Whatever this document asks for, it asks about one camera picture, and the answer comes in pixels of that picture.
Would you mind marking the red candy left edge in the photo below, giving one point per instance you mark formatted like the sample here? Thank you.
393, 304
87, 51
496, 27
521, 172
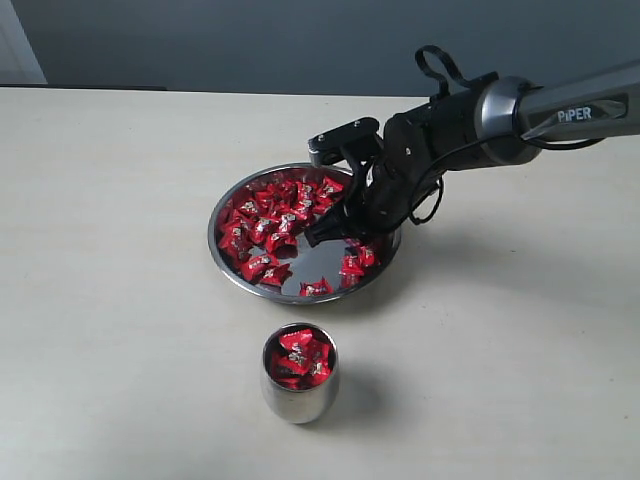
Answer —
235, 242

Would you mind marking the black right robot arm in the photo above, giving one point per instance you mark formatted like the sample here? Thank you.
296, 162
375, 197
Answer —
493, 122

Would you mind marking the red candy front left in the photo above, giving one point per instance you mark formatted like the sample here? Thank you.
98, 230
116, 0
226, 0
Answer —
257, 265

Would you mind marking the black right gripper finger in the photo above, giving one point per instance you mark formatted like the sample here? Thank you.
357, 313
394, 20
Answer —
330, 226

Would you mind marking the stainless steel cup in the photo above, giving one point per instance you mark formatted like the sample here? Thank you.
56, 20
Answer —
302, 400

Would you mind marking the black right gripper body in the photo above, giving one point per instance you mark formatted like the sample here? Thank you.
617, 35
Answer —
380, 196

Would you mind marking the red candy front centre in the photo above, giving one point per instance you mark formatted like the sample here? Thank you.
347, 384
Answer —
315, 289

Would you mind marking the round stainless steel plate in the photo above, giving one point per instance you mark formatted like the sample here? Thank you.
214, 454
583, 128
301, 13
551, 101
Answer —
283, 198

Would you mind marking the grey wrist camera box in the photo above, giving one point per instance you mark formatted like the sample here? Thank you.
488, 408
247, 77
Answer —
356, 141

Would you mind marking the red candy back top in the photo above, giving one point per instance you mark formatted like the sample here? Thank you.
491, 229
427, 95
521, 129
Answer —
330, 189

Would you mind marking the red candy front middle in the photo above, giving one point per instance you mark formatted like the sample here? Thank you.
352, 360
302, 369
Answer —
276, 276

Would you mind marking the red candy front right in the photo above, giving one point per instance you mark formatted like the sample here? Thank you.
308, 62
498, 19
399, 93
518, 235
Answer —
351, 266

